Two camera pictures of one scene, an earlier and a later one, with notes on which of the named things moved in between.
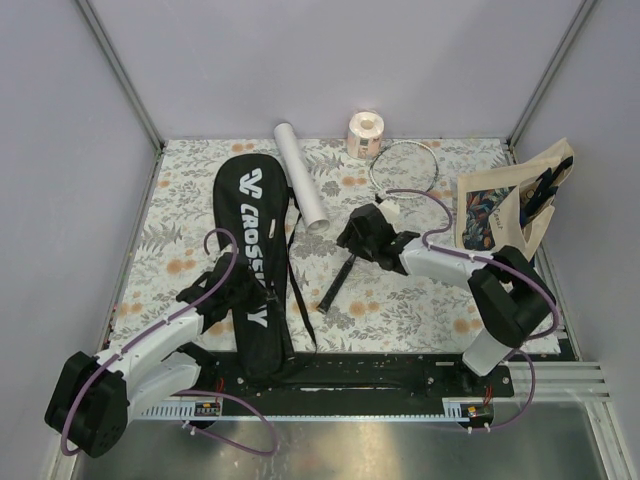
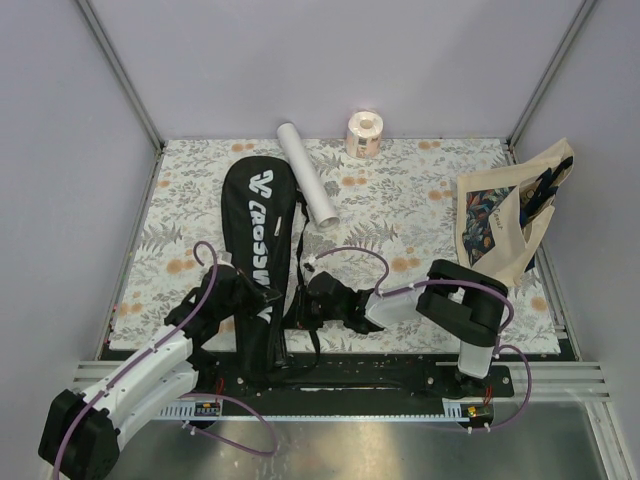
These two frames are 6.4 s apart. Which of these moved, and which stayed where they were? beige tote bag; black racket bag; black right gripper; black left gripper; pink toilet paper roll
Moved: black right gripper; black racket bag
Stayed: pink toilet paper roll; beige tote bag; black left gripper
